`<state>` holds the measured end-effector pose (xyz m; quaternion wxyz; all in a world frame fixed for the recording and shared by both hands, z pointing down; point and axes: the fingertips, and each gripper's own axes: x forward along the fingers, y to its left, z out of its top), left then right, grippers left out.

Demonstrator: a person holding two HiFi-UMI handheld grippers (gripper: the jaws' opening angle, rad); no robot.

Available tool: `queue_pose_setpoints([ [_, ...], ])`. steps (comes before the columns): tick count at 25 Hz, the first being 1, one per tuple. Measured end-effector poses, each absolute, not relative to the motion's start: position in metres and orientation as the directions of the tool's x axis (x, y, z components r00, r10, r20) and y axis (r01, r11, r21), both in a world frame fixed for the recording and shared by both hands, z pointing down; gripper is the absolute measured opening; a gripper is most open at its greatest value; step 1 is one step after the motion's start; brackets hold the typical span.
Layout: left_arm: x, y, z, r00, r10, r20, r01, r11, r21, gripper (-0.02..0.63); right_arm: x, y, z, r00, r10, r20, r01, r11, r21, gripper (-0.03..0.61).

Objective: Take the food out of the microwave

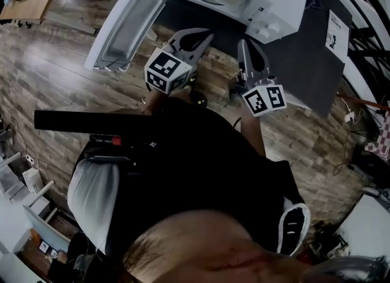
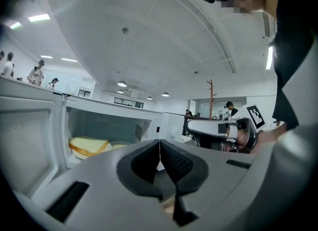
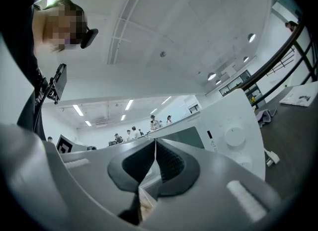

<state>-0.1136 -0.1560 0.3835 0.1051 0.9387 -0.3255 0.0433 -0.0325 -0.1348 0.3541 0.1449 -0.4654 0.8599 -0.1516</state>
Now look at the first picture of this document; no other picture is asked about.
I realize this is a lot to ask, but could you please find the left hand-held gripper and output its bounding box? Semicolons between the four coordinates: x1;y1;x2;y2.
144;28;215;94

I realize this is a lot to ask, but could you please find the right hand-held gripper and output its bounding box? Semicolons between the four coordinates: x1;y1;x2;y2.
234;38;288;117

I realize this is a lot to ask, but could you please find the person's left forearm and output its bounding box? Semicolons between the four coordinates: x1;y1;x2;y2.
141;88;172;116

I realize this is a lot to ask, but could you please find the person's right forearm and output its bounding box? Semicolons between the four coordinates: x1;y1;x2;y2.
239;110;266;157

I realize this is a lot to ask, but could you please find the dark grey table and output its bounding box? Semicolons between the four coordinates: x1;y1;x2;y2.
121;0;353;119

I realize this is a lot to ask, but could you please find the person's left leg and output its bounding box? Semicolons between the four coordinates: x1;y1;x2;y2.
179;84;193;100

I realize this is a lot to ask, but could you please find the white printed paper sheet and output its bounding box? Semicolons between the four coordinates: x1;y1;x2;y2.
324;9;352;64

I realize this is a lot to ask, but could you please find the black metal railing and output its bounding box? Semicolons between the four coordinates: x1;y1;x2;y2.
342;0;390;94

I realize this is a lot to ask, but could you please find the wooden coat rack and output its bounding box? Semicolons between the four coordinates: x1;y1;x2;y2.
336;92;390;113

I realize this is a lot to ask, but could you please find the person's black and white top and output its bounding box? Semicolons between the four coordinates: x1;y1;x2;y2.
66;99;311;257

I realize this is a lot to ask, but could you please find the black mounted phone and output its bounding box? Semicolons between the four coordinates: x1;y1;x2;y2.
34;109;155;135

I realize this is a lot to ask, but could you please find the checkered tablecloth table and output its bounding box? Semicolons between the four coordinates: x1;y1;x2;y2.
364;116;390;161

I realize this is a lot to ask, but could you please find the light wooden desk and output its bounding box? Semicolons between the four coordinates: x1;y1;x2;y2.
0;0;97;35

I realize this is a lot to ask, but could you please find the person's face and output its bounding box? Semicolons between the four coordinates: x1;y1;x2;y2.
123;209;307;283

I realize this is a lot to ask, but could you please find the white table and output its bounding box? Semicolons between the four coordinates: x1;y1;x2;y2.
334;192;390;259

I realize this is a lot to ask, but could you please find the black backpack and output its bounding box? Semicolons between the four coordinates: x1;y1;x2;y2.
48;232;103;283

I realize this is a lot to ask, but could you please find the thin gold bracelet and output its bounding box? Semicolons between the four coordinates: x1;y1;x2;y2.
141;95;154;114

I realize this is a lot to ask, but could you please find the grey head mount rim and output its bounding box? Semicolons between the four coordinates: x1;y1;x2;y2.
300;255;388;283

